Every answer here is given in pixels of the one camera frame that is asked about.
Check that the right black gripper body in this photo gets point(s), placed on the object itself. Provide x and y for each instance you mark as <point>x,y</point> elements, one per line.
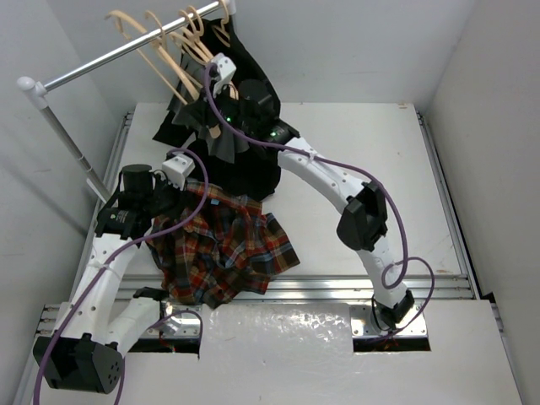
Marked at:
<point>228,109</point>

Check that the grey pleated skirt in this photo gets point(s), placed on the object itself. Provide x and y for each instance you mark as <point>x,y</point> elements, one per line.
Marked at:
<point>198,117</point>

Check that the plaid flannel shirt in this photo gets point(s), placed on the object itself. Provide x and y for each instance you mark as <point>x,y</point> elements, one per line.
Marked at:
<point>227,246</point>

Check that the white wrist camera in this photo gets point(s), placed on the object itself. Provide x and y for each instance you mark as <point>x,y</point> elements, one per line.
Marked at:
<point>177,169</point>
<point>225,71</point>

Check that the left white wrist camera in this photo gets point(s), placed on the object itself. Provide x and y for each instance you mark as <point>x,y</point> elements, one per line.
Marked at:
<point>177,169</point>

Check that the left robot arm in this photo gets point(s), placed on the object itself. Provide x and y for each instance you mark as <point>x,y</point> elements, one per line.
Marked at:
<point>87,349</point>

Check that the metal rack upright pole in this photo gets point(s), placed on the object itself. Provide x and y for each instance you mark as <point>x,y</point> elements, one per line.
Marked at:
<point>95,183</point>

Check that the metal clothes rack rail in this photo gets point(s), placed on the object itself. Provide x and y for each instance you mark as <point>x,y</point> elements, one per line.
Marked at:
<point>35,90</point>

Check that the black hanging garment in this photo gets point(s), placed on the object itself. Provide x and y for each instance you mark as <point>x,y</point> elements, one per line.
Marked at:
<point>254,172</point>

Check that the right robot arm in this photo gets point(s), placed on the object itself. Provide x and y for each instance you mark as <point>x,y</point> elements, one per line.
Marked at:
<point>369,224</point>

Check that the beige hanger under black garment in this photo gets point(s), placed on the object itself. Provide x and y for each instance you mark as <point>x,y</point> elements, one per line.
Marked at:
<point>220,29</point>

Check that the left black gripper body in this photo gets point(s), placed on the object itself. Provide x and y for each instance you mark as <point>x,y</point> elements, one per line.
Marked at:
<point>170,196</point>

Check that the aluminium mounting rail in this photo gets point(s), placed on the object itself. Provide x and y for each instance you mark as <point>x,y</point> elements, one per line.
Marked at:
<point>289,289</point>

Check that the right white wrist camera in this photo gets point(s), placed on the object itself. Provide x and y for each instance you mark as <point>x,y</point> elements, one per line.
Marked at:
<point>225,71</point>

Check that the white front cover board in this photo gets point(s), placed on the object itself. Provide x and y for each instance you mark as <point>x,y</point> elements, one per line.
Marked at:
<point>304,354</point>

